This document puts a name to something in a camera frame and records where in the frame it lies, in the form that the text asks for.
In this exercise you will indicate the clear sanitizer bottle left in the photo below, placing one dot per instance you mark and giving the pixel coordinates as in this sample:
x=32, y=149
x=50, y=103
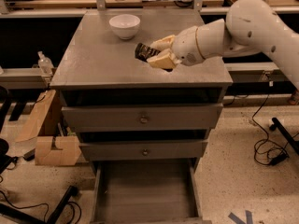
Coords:
x=45, y=64

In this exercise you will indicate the grey middle drawer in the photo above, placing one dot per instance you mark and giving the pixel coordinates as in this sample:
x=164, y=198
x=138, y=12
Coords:
x=147, y=150

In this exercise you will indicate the black chair base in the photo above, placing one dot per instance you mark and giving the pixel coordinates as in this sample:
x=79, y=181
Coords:
x=8, y=155

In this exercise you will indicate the black stand leg right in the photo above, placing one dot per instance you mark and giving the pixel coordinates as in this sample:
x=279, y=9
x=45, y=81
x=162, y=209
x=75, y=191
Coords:
x=294, y=144

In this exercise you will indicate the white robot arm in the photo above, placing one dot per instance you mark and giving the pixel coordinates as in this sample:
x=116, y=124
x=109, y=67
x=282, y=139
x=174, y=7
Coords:
x=249, y=26

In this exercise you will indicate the white ceramic bowl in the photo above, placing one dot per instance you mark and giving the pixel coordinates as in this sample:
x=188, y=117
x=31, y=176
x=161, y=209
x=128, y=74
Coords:
x=125, y=26

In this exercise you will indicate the grey drawer cabinet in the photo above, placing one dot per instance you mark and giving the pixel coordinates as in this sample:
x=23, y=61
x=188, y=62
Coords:
x=99, y=69

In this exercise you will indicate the cardboard box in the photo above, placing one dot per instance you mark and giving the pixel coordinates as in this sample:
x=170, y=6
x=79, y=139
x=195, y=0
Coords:
x=42, y=127

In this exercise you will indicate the grey open bottom drawer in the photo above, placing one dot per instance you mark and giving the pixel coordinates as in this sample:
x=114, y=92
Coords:
x=146, y=192

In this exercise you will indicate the grey top drawer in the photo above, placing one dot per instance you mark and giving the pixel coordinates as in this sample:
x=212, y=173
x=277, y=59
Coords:
x=125, y=118

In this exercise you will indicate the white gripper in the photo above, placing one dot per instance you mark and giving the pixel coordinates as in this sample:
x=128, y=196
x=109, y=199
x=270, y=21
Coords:
x=186, y=47

